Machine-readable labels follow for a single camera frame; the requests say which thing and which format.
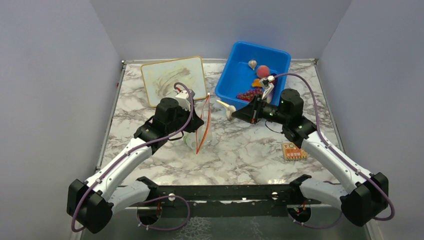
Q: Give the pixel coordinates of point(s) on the orange snack packet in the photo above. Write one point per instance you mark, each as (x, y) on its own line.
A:
(293, 153)

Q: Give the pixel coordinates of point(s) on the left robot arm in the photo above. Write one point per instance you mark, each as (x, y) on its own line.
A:
(93, 202)

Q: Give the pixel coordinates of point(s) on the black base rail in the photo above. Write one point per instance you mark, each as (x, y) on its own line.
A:
(214, 201)

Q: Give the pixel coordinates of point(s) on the garlic bulb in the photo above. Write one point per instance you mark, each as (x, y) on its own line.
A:
(252, 64)

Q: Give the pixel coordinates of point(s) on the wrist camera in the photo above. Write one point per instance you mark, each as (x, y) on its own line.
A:
(267, 86)
(184, 98)

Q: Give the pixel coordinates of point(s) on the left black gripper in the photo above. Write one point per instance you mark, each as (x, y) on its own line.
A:
(195, 122)

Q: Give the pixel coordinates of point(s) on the blue plastic bin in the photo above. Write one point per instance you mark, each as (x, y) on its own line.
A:
(237, 77)

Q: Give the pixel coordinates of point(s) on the pink peach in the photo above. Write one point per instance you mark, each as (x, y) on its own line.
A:
(263, 71)

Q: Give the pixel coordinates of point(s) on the clear zip top bag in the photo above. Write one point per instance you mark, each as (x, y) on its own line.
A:
(203, 136)

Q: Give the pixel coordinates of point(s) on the purple eggplant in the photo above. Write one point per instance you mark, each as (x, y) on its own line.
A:
(271, 92)

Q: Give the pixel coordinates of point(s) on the red grape bunch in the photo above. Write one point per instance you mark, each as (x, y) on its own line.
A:
(250, 94)

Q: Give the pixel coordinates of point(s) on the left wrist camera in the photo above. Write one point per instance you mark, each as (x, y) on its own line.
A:
(184, 98)

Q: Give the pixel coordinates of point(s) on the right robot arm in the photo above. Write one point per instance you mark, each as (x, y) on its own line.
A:
(360, 194)

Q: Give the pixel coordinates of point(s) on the orange food piece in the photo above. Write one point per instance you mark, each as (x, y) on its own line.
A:
(257, 83)

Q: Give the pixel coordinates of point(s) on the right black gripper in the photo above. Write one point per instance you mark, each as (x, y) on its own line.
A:
(249, 114)

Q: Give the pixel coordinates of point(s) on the small whiteboard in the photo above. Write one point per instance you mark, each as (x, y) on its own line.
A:
(159, 78)

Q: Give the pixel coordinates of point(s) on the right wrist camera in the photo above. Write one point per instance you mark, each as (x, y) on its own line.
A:
(267, 86)

